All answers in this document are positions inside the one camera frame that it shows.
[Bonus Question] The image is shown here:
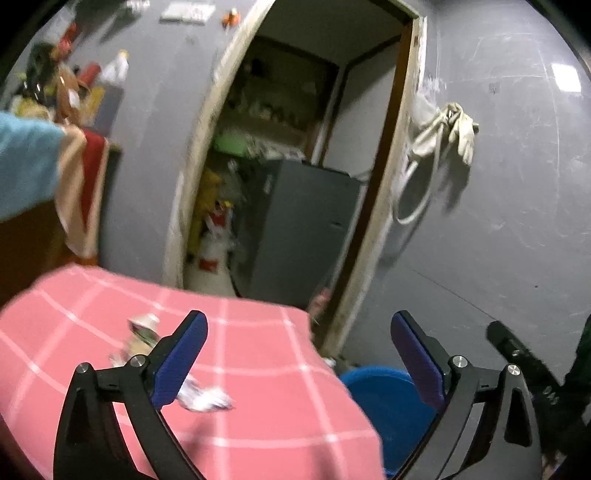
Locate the wooden shelf unit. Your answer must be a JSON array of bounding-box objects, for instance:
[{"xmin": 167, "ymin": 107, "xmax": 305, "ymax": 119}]
[{"xmin": 217, "ymin": 34, "xmax": 340, "ymax": 153}]

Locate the dark glass bottle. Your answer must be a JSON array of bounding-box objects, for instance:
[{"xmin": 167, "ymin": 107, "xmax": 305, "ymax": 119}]
[{"xmin": 23, "ymin": 44, "xmax": 56, "ymax": 100}]

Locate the large sauce jug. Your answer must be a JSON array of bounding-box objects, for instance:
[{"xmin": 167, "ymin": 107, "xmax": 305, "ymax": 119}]
[{"xmin": 90, "ymin": 50, "xmax": 131, "ymax": 137}]

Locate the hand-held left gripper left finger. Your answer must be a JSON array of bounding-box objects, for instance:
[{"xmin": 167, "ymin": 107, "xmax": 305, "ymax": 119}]
[{"xmin": 53, "ymin": 310, "xmax": 209, "ymax": 480}]

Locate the silver wrapper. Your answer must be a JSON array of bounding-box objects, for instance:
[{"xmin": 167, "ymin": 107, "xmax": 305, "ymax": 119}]
[{"xmin": 127, "ymin": 314, "xmax": 162, "ymax": 356}]

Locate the yellow bag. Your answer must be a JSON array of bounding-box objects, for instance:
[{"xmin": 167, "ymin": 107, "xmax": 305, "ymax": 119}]
[{"xmin": 187, "ymin": 166, "xmax": 222, "ymax": 259}]

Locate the pink checked cloth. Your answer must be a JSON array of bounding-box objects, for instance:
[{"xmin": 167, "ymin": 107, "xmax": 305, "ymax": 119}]
[{"xmin": 0, "ymin": 263, "xmax": 384, "ymax": 480}]

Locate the green box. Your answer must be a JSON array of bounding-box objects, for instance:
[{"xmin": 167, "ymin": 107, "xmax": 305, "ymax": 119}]
[{"xmin": 213, "ymin": 129, "xmax": 252, "ymax": 155}]

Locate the clear plastic bag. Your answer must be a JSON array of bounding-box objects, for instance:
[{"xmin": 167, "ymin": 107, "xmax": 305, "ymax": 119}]
[{"xmin": 413, "ymin": 74, "xmax": 439, "ymax": 121}]

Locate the orange red striped towel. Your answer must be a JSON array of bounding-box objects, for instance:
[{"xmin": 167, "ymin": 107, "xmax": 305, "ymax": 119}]
[{"xmin": 54, "ymin": 126, "xmax": 112, "ymax": 258}]

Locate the blue towel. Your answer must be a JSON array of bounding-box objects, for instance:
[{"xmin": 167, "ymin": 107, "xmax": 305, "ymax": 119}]
[{"xmin": 0, "ymin": 111, "xmax": 65, "ymax": 222}]

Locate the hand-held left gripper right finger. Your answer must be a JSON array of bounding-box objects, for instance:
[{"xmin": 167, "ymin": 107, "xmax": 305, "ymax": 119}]
[{"xmin": 390, "ymin": 310, "xmax": 543, "ymax": 480}]

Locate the red utensil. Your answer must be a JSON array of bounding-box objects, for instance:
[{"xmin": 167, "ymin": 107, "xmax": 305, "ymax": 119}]
[{"xmin": 58, "ymin": 23, "xmax": 79, "ymax": 54}]

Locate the white wall socket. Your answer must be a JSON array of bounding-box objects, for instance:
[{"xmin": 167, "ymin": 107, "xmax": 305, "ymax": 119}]
[{"xmin": 185, "ymin": 4, "xmax": 215, "ymax": 23}]

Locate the brown packet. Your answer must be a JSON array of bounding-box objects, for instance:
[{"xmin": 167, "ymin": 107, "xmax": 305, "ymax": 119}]
[{"xmin": 55, "ymin": 69, "xmax": 93, "ymax": 123}]

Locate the white red plastic bag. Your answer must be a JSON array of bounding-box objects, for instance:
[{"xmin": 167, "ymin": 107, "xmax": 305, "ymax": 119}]
[{"xmin": 185, "ymin": 200, "xmax": 236, "ymax": 296}]

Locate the pink item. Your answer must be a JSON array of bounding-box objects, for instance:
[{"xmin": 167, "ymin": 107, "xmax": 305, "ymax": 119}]
[{"xmin": 307, "ymin": 286, "xmax": 333, "ymax": 319}]

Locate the wooden door frame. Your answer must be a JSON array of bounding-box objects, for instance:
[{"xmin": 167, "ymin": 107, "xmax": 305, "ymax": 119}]
[{"xmin": 164, "ymin": 0, "xmax": 428, "ymax": 365}]

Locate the grey washing machine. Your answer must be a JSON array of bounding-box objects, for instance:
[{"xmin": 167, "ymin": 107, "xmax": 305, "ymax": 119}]
[{"xmin": 233, "ymin": 159, "xmax": 365, "ymax": 310}]

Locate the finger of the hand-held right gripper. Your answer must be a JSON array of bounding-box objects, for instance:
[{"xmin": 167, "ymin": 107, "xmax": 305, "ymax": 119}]
[{"xmin": 486, "ymin": 320, "xmax": 580, "ymax": 444}]

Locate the cream rubber glove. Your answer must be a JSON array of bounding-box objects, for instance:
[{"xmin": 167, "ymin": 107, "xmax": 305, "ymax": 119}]
[
  {"xmin": 445, "ymin": 104, "xmax": 478, "ymax": 166},
  {"xmin": 411, "ymin": 104, "xmax": 451, "ymax": 160}
]

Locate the white hose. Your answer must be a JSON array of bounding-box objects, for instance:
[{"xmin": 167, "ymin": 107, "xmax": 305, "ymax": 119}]
[{"xmin": 392, "ymin": 138, "xmax": 441, "ymax": 225}]

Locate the blue plastic bucket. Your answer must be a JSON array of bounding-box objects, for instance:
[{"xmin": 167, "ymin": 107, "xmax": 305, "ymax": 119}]
[{"xmin": 339, "ymin": 366, "xmax": 439, "ymax": 478}]

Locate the purple snack wrapper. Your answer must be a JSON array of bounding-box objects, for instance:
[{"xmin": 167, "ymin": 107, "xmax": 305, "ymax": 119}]
[{"xmin": 108, "ymin": 352, "xmax": 234, "ymax": 412}]

